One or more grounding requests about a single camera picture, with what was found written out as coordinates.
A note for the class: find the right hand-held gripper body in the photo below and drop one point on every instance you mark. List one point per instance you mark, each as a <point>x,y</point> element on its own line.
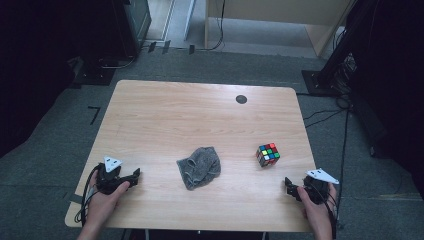
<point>316,190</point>

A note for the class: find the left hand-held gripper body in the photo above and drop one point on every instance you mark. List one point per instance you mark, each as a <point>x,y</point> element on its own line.
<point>108,180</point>

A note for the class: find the multicoloured puzzle cube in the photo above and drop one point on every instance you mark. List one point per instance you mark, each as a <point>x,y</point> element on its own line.
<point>267,155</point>

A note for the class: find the grey cloth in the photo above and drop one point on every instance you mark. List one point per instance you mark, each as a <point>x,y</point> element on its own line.
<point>200,168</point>

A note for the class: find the person's right hand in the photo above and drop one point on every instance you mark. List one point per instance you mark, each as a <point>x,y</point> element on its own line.
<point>316,213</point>

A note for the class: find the person's left hand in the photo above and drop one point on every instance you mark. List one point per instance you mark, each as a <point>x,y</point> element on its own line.
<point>100,206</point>

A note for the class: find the grey tape strip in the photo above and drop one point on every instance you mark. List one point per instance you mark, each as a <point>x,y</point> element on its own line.
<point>74,198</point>

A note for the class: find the dark round table grommet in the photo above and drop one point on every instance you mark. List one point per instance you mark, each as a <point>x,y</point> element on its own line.
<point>241,99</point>

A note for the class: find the black metal stand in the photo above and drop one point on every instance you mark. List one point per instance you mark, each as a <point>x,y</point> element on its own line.
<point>316,83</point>

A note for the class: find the black tape piece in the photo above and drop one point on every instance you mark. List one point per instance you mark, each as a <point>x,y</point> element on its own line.
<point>191,49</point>
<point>152,46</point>
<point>166,47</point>

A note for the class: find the dark curtain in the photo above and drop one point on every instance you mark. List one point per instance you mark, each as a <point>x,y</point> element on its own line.
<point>33,66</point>
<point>400,83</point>

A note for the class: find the black cabinet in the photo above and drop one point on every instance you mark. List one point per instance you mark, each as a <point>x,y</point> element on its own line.
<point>131,30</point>

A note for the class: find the light wooden desk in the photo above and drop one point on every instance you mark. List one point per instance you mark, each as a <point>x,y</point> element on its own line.
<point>266,10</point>

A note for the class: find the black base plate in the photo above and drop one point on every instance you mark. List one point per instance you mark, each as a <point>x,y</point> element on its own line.
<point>95,75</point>

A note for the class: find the pale upright post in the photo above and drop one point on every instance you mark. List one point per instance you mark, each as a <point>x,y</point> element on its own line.
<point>190,16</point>

